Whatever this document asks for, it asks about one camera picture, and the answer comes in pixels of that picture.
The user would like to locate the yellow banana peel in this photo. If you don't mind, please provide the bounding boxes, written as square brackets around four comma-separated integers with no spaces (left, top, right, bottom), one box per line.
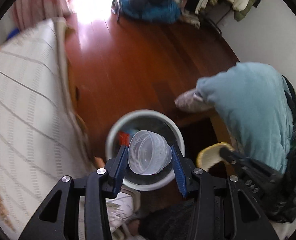
[196,142,234,172]

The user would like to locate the clear plastic cup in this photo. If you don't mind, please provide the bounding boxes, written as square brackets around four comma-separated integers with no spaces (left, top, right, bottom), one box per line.
[127,130,172,176]

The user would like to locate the red soda can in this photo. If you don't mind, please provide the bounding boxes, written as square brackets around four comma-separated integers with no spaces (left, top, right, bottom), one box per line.
[118,131,130,146]

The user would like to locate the white trash bin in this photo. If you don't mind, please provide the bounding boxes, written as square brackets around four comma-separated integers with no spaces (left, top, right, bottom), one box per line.
[105,109,185,191]

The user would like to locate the person leg black pants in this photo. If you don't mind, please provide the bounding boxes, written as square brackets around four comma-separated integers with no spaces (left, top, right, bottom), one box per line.
[138,200,194,240]

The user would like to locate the light blue blanket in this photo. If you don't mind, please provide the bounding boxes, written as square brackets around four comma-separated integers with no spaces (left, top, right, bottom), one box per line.
[196,62,293,173]

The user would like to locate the white checkered tablecloth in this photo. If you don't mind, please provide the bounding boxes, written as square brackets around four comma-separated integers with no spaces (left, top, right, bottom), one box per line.
[0,17,141,238]

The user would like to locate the blue cap bottle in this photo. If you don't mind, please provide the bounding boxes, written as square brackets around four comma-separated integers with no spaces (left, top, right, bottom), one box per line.
[6,28,20,40]

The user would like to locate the blue clothes pile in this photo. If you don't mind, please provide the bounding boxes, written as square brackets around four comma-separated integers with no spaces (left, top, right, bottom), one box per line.
[116,0,181,24]

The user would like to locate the pink floral curtain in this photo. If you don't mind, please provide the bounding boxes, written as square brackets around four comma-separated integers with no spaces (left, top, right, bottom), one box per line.
[11,0,72,31]

